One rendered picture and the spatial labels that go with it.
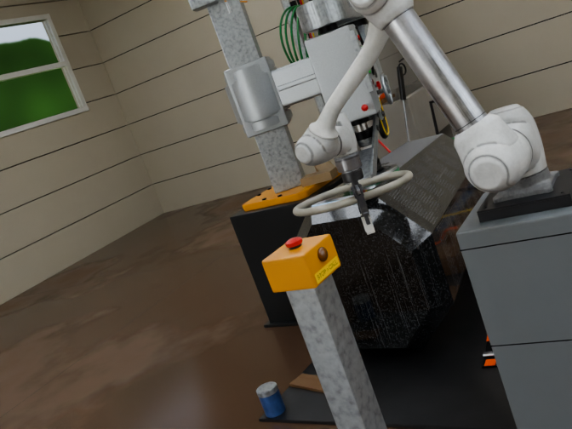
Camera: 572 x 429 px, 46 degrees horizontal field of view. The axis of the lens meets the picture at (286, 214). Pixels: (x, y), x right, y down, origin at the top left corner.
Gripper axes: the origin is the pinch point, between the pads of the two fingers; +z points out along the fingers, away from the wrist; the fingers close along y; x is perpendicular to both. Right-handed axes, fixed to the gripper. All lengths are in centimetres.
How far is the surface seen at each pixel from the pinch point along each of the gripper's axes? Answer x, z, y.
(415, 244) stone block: -20, 24, 46
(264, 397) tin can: 65, 70, 49
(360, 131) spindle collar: -15, -28, 81
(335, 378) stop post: 23, 13, -95
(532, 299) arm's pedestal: -38, 31, -39
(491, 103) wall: -211, 13, 549
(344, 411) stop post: 24, 22, -94
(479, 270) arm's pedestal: -26.7, 18.7, -33.6
